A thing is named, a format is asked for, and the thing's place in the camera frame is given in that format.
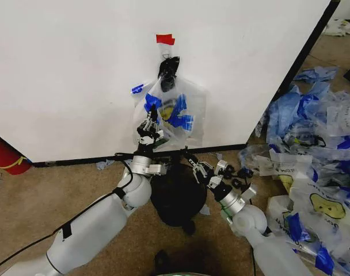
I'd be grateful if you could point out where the red cylinder yellow stripe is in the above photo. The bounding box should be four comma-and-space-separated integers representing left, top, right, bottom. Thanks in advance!
0, 129, 33, 175

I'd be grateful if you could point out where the white crumpled bag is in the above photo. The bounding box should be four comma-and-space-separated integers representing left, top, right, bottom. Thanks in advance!
324, 18, 350, 37

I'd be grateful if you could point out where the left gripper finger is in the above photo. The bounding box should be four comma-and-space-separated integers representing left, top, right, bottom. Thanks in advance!
142, 110, 154, 131
151, 104, 162, 132

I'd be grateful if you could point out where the clear garbage bag blue print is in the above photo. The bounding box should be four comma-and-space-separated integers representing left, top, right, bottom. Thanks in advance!
131, 75, 208, 151

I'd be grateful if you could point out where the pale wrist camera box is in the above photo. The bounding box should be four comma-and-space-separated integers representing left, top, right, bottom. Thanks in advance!
208, 174, 224, 188

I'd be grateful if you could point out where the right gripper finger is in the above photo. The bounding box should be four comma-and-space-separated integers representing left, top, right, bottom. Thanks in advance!
202, 160, 229, 178
181, 147, 207, 184

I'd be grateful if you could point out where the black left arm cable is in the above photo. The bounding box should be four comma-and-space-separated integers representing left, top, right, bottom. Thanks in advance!
0, 154, 135, 274

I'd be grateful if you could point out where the heap of clear blue bags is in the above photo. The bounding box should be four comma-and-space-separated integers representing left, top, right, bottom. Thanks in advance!
239, 83, 350, 185

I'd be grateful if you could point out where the white printed bag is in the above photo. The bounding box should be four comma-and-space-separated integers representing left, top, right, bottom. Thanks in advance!
256, 154, 313, 181

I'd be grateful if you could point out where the bag with yellow face print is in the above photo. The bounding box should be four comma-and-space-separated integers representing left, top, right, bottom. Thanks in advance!
288, 172, 350, 259

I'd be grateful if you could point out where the red tape piece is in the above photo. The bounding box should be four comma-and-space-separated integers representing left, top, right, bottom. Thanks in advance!
155, 33, 177, 47

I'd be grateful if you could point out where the white robot front shell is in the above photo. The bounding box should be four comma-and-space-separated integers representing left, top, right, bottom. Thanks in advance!
159, 270, 200, 276

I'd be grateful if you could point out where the black clip on hook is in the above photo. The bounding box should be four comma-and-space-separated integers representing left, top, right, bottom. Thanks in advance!
158, 56, 181, 92

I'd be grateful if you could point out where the crumpled blue bag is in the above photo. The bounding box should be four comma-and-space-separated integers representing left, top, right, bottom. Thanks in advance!
293, 66, 339, 83

